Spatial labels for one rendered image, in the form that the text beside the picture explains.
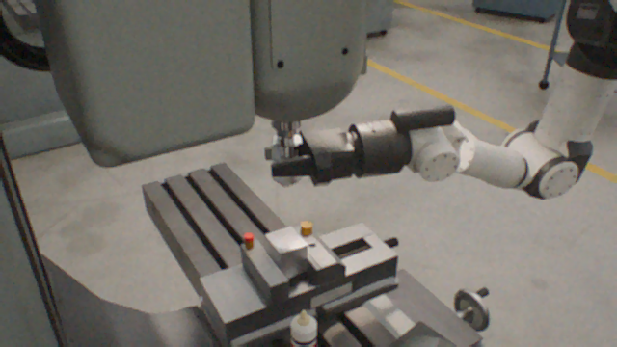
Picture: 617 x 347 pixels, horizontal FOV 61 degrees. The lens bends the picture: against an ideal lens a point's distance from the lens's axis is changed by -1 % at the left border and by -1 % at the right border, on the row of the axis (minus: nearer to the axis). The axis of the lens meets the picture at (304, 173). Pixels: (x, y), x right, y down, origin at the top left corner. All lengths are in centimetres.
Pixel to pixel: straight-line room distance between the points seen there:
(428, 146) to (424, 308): 56
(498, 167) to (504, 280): 163
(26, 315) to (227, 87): 31
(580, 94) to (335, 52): 47
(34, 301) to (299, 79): 38
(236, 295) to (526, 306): 173
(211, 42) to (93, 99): 13
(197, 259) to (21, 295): 58
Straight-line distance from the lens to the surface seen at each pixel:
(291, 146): 79
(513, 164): 99
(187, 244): 116
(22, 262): 56
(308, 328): 85
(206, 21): 56
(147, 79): 55
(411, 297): 133
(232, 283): 95
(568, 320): 249
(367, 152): 81
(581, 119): 101
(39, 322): 61
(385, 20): 575
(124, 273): 258
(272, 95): 66
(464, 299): 147
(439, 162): 84
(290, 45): 63
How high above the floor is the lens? 162
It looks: 31 degrees down
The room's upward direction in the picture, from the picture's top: straight up
